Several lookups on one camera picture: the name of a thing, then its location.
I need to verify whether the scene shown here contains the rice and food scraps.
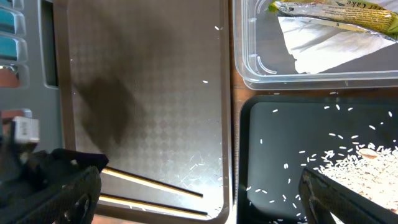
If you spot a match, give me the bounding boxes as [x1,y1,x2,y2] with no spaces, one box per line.
[315,143,397,213]

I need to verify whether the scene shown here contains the light blue bowl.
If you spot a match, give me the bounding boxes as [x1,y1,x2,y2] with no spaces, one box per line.
[1,0,18,61]

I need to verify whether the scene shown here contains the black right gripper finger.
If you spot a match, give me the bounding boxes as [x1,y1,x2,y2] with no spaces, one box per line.
[298,168,397,224]

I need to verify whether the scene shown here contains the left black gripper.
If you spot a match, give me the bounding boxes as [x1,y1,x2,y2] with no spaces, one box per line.
[0,121,109,224]

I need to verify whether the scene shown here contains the green snack wrapper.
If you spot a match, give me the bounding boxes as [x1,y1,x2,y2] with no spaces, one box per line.
[268,1,397,41]

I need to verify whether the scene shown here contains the wooden chopstick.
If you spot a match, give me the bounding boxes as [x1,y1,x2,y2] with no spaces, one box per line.
[99,194,208,219]
[102,167,203,199]

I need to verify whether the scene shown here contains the black waste tray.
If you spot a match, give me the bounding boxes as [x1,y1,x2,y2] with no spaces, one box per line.
[237,96,397,223]

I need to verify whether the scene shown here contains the clear plastic bin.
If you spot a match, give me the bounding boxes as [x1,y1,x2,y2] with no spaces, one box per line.
[233,1,397,90]

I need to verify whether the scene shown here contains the grey dish rack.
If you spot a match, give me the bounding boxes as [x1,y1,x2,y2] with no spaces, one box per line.
[1,0,63,151]

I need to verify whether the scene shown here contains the dark brown serving tray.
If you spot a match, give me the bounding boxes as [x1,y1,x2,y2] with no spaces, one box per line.
[53,1,232,223]

